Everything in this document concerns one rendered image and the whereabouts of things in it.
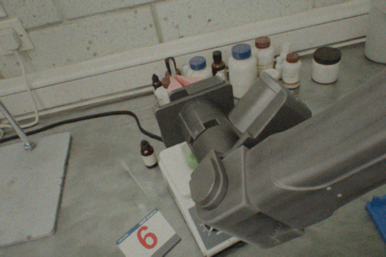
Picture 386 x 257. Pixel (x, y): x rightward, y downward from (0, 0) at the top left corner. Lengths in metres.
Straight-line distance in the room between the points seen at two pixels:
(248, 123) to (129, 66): 0.63
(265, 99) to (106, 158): 0.54
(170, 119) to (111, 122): 0.50
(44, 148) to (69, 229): 0.27
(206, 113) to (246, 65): 0.44
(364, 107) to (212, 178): 0.12
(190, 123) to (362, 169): 0.21
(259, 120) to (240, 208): 0.10
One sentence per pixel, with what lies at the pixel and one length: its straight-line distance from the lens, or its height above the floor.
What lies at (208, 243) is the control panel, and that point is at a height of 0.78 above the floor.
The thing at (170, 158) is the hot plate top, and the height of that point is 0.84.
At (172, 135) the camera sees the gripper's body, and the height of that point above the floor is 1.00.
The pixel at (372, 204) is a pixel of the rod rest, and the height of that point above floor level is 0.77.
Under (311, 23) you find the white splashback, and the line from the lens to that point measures 0.99.
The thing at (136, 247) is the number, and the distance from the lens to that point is 0.60.
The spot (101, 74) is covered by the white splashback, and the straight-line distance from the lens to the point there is 0.93.
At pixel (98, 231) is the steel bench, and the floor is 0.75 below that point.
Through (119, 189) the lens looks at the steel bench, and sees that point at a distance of 0.71.
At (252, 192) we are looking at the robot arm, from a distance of 0.24.
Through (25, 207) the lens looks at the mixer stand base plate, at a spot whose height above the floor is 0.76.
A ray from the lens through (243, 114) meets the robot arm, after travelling 0.32.
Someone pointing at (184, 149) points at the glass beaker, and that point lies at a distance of 0.53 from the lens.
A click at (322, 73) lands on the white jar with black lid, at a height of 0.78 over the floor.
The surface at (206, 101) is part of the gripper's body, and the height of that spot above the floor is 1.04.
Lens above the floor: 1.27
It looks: 42 degrees down
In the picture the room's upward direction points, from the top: 12 degrees counter-clockwise
